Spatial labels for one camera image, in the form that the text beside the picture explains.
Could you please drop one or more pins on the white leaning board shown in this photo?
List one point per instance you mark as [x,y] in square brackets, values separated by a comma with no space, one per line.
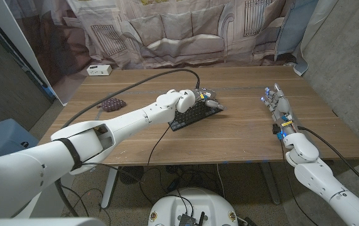
[19,40]

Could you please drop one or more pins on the white power strip box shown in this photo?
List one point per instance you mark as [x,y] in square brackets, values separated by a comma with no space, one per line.
[99,70]

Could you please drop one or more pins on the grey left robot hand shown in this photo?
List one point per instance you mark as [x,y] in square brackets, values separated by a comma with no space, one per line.
[207,95]

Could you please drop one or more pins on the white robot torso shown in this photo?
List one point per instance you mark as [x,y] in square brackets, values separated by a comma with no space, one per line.
[41,222]

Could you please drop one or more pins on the purple toy grapes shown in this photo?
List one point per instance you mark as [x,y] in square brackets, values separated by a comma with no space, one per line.
[112,105]

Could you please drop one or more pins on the printed sofa room backdrop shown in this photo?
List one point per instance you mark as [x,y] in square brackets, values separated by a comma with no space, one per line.
[179,31]

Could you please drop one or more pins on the grey-blue storage bin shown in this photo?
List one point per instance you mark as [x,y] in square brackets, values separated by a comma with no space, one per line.
[0,138]

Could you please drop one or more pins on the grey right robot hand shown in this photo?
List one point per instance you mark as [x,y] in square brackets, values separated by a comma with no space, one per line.
[281,105]

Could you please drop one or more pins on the black keyboard with orange keys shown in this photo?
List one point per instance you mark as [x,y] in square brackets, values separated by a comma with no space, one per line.
[192,117]

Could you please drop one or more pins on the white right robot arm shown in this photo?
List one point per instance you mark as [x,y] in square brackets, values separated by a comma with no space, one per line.
[317,179]

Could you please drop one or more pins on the black electronics module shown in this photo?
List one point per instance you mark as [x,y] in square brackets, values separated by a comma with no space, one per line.
[187,220]

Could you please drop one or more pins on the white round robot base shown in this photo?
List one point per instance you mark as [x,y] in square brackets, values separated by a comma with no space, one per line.
[173,207]

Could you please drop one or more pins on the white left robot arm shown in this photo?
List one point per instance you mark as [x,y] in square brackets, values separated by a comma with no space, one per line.
[120,125]

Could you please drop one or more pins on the black round floor fan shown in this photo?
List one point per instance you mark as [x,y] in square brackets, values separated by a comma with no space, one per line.
[131,174]

